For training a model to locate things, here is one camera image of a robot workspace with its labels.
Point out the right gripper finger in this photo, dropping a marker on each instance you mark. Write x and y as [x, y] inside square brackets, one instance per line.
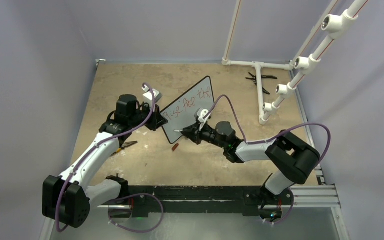
[192, 136]
[192, 128]

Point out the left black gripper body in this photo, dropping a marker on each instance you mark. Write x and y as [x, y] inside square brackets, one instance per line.
[140, 116]

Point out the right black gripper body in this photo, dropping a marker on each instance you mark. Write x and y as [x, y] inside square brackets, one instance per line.
[208, 134]

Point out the small black-framed whiteboard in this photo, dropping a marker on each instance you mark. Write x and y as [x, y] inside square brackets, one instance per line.
[181, 112]

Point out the red marker cap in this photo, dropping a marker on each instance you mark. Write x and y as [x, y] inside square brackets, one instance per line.
[175, 147]

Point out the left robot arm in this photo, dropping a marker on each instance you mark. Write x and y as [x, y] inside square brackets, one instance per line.
[69, 197]

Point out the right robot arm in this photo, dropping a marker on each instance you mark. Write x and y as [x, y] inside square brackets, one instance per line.
[293, 157]

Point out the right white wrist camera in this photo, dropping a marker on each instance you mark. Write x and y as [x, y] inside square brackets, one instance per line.
[201, 116]

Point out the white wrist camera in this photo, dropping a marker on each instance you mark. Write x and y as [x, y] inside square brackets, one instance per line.
[201, 116]
[151, 96]

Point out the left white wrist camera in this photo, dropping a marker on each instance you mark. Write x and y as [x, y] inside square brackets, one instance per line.
[151, 96]

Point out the yellow-handled pliers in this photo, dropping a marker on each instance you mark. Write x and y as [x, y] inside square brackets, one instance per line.
[124, 146]

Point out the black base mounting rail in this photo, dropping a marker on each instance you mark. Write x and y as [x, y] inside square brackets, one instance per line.
[249, 201]

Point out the aluminium extrusion frame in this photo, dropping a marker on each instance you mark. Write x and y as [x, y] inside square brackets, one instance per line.
[315, 214]

